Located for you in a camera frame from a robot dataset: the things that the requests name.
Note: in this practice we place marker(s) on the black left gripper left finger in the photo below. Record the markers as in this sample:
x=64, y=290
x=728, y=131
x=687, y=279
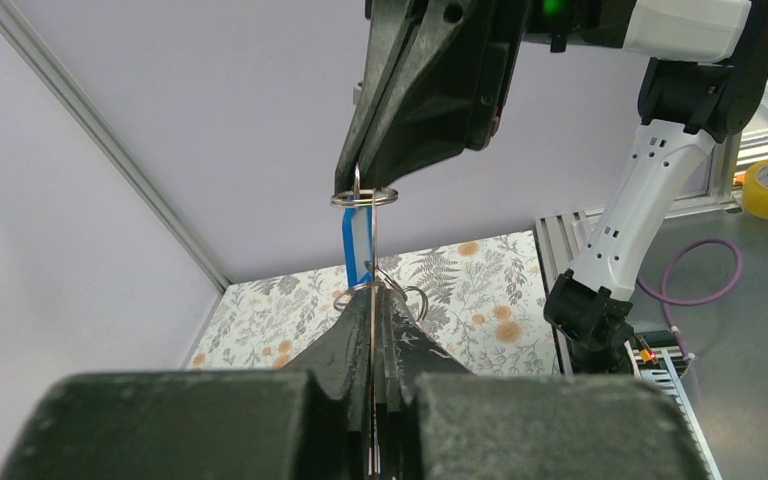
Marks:
x=301, y=421

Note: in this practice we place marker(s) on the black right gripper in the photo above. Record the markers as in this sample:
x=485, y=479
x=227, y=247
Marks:
x=437, y=76

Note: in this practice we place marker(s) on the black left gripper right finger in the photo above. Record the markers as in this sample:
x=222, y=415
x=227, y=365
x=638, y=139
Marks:
x=438, y=420

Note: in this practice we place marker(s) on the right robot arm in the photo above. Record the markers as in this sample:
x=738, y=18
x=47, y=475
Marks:
x=706, y=75

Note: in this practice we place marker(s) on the floral table cloth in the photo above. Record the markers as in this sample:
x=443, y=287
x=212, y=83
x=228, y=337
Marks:
x=485, y=308

